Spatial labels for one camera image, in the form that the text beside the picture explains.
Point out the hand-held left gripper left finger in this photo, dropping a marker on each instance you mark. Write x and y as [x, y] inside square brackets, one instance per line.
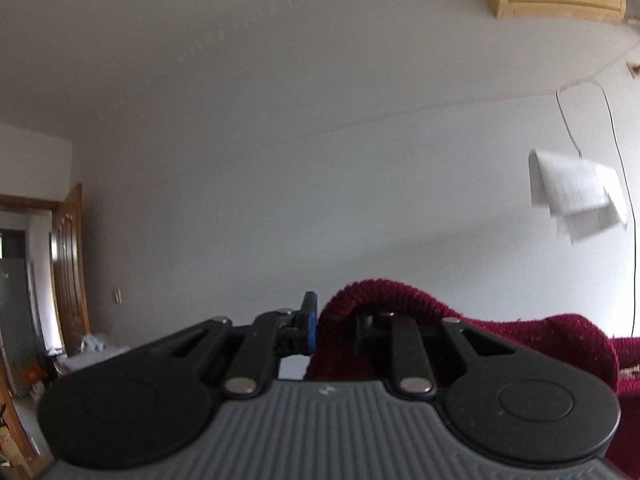
[311, 320]

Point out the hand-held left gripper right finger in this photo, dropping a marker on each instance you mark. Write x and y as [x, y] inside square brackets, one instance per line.
[370, 332]

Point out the dark red knit sweater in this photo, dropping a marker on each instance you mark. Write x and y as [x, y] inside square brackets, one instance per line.
[380, 292]

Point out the wooden door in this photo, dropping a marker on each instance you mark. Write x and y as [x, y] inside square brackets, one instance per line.
[70, 270]

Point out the white hanging paper sheets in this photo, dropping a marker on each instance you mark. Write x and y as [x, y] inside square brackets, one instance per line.
[575, 195]

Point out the wall switch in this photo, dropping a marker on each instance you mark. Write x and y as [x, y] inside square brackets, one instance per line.
[118, 296]

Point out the wooden door frame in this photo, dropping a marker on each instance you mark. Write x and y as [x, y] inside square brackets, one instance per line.
[30, 205]

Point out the small beige wall fitting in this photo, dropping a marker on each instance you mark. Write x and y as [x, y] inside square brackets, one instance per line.
[635, 70]

